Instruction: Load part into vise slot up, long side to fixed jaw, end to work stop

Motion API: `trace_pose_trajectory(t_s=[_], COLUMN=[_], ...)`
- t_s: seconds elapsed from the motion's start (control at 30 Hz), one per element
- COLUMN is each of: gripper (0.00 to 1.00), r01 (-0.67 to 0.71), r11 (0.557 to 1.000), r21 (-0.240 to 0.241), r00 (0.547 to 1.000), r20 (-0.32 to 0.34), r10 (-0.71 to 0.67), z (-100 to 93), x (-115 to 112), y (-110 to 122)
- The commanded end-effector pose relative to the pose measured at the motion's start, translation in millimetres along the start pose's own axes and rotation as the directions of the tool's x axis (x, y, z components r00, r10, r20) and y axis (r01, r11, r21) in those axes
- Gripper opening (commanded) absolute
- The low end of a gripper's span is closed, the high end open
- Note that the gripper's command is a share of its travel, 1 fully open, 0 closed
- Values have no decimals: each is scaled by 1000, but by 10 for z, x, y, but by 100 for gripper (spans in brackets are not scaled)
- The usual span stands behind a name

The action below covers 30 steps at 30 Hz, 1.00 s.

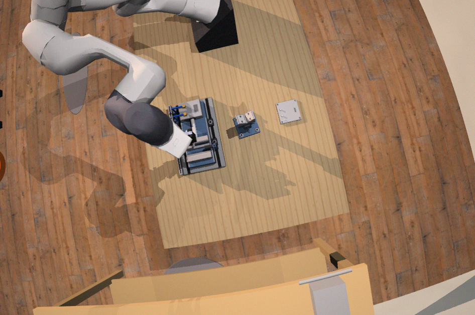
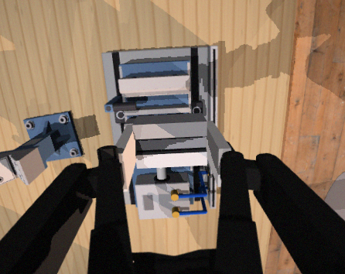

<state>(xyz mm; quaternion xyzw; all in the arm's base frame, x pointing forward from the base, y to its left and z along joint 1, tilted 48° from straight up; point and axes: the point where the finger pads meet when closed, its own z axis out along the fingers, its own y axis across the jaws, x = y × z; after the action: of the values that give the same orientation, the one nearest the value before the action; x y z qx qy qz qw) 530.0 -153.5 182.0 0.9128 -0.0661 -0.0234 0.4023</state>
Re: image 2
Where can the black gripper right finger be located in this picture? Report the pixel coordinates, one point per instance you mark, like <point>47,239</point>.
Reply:
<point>312,232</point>

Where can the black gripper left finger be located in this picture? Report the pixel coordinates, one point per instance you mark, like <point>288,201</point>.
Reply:
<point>40,240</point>

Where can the dark grey metal block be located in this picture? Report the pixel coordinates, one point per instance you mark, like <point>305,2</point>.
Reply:
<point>170,140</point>

